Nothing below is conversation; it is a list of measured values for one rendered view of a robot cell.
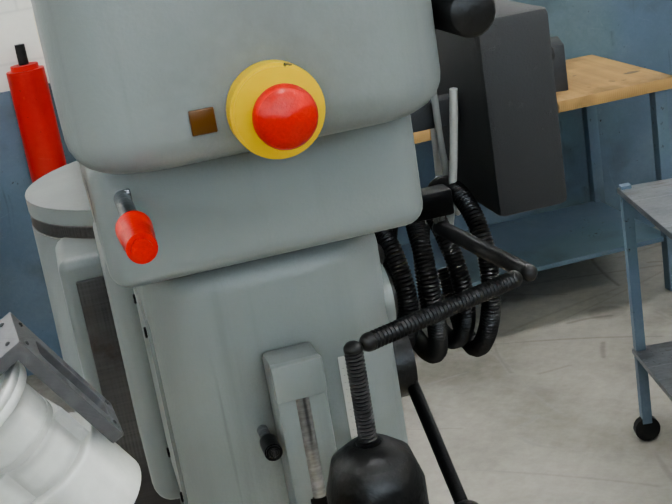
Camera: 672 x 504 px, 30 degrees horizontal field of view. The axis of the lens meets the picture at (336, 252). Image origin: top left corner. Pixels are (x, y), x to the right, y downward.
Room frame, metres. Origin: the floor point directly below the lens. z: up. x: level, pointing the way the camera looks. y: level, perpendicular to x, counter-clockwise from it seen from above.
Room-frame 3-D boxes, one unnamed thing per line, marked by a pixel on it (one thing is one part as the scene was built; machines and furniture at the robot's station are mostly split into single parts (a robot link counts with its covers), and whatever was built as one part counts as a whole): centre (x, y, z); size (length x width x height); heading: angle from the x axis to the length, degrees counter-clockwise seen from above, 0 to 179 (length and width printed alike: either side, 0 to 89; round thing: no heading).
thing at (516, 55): (1.36, -0.20, 1.62); 0.20 x 0.09 x 0.21; 12
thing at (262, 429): (0.89, 0.08, 1.49); 0.06 x 0.01 x 0.01; 12
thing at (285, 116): (0.75, 0.02, 1.76); 0.04 x 0.03 x 0.04; 102
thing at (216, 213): (1.04, 0.08, 1.68); 0.34 x 0.24 x 0.10; 12
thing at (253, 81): (0.77, 0.02, 1.76); 0.06 x 0.02 x 0.06; 102
